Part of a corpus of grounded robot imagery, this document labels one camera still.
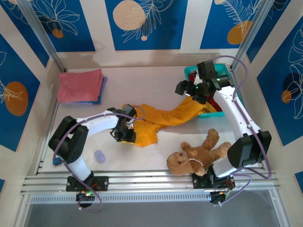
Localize orange t-shirt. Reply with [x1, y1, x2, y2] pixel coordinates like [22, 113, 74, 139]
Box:
[122, 96, 217, 148]

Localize teal plastic basket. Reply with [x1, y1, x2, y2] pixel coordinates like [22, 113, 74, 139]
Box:
[184, 64, 243, 119]

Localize lilac egg-shaped toy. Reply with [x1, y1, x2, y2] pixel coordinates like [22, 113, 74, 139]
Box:
[94, 149, 106, 163]

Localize purple folded t-shirt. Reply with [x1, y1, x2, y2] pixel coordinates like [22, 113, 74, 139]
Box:
[59, 75, 108, 105]

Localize brown teddy bear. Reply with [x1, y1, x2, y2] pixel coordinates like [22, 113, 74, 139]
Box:
[166, 128, 232, 177]

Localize pink folded t-shirt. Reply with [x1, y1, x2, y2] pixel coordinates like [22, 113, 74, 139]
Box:
[57, 68, 104, 104]

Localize black controller box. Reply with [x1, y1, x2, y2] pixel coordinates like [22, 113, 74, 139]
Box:
[75, 191, 96, 202]

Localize aluminium front frame rails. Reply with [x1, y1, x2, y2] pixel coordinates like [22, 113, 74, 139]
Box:
[20, 169, 282, 196]

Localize purple cable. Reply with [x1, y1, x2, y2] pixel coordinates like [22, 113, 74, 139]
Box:
[53, 105, 145, 211]
[208, 54, 272, 206]

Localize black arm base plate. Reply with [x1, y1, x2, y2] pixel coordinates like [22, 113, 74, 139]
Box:
[65, 175, 109, 192]
[193, 174, 235, 190]

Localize slotted grey cable duct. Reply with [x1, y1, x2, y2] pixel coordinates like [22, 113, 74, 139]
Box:
[30, 191, 213, 204]

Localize aluminium frame post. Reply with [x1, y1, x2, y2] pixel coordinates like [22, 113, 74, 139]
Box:
[231, 0, 273, 69]
[18, 0, 68, 73]

